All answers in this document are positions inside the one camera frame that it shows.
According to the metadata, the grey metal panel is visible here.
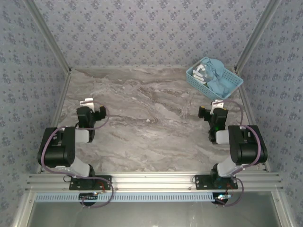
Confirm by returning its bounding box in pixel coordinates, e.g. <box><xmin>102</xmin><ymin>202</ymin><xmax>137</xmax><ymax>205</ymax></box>
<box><xmin>26</xmin><ymin>191</ymin><xmax>282</xmax><ymax>227</ymax></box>

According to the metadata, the aluminium lower frame rail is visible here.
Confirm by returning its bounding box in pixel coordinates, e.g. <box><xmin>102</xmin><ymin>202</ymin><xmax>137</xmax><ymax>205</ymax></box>
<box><xmin>11</xmin><ymin>190</ymin><xmax>36</xmax><ymax>227</ymax></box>
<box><xmin>271</xmin><ymin>190</ymin><xmax>293</xmax><ymax>227</ymax></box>

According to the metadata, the light blue printed t-shirt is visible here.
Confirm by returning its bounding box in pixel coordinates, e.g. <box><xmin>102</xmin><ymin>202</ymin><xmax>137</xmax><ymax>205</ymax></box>
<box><xmin>191</xmin><ymin>57</ymin><xmax>232</xmax><ymax>99</ymax></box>

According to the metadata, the black controller board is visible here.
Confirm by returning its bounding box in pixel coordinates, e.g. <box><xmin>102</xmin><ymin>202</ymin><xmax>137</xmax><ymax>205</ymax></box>
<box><xmin>79</xmin><ymin>192</ymin><xmax>99</xmax><ymax>206</ymax></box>
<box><xmin>213</xmin><ymin>192</ymin><xmax>232</xmax><ymax>206</ymax></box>

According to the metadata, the purple camera cable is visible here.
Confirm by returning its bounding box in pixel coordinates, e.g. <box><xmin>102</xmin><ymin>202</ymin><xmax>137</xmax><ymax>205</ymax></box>
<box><xmin>222</xmin><ymin>99</ymin><xmax>267</xmax><ymax>208</ymax></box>
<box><xmin>40</xmin><ymin>100</ymin><xmax>115</xmax><ymax>209</ymax></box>

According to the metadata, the wide aluminium frame rail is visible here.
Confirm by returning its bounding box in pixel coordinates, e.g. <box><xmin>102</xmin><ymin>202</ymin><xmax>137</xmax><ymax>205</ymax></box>
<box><xmin>25</xmin><ymin>172</ymin><xmax>284</xmax><ymax>192</ymax></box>

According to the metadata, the slotted light blue cable duct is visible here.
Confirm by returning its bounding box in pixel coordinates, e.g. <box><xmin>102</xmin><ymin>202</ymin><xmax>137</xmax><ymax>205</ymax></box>
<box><xmin>35</xmin><ymin>192</ymin><xmax>214</xmax><ymax>203</ymax></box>

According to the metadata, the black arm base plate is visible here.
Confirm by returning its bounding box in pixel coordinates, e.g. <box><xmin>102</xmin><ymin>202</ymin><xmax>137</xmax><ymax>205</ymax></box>
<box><xmin>194</xmin><ymin>174</ymin><xmax>239</xmax><ymax>191</ymax></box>
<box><xmin>68</xmin><ymin>175</ymin><xmax>113</xmax><ymax>191</ymax></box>

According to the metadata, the light blue plastic basket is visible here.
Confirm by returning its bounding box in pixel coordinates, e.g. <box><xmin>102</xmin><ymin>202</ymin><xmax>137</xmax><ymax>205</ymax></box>
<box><xmin>186</xmin><ymin>56</ymin><xmax>244</xmax><ymax>100</ymax></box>

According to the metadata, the aluminium side rail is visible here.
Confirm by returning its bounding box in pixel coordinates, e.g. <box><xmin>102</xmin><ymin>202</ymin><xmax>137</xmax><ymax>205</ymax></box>
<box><xmin>235</xmin><ymin>68</ymin><xmax>271</xmax><ymax>173</ymax></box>
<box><xmin>35</xmin><ymin>70</ymin><xmax>73</xmax><ymax>175</ymax></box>

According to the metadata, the aluminium frame post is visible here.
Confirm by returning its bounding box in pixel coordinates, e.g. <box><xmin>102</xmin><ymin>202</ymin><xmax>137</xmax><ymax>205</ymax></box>
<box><xmin>234</xmin><ymin>0</ymin><xmax>282</xmax><ymax>71</ymax></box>
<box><xmin>25</xmin><ymin>0</ymin><xmax>73</xmax><ymax>73</ymax></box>

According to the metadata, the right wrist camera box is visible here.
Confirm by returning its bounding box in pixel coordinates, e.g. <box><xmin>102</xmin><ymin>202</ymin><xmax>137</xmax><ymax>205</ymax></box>
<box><xmin>211</xmin><ymin>99</ymin><xmax>225</xmax><ymax>110</ymax></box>

